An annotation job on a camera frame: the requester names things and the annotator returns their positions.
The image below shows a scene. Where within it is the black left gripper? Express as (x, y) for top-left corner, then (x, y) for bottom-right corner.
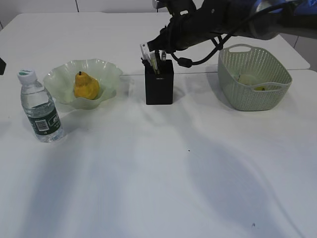
(0, 58), (6, 75)

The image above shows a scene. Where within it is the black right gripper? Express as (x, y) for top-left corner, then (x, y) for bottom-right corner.
(147, 13), (213, 52)

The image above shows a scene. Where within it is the black gel pen bottom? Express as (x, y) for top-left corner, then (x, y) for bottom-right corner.
(161, 51), (166, 61)

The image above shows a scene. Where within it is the black gel pen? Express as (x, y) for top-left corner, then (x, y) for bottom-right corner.
(141, 58), (155, 75)
(161, 51), (166, 61)
(154, 50), (160, 74)

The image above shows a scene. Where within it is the yellow utility knife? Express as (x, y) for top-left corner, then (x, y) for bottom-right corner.
(150, 52), (159, 74)

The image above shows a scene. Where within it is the clear plastic ruler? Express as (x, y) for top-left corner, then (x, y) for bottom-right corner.
(140, 43), (151, 62)

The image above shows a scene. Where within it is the clear plastic water bottle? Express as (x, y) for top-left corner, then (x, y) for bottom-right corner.
(17, 69), (63, 143)

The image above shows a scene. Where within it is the yellow pear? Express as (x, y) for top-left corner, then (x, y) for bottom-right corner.
(74, 71), (100, 100)

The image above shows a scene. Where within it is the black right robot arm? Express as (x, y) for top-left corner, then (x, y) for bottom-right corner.
(147, 0), (317, 53)

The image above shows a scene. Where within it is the green woven plastic basket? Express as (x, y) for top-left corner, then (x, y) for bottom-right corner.
(218, 44), (292, 112)

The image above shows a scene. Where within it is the green wavy glass plate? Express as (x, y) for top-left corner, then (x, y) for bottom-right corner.
(43, 59), (122, 110)

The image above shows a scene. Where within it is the black square pen holder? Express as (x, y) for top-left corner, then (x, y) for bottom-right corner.
(145, 59), (174, 105)

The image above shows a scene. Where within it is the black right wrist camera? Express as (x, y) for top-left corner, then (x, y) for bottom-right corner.
(152, 0), (197, 15)

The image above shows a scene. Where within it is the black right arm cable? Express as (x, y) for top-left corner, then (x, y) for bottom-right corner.
(170, 0), (305, 68)

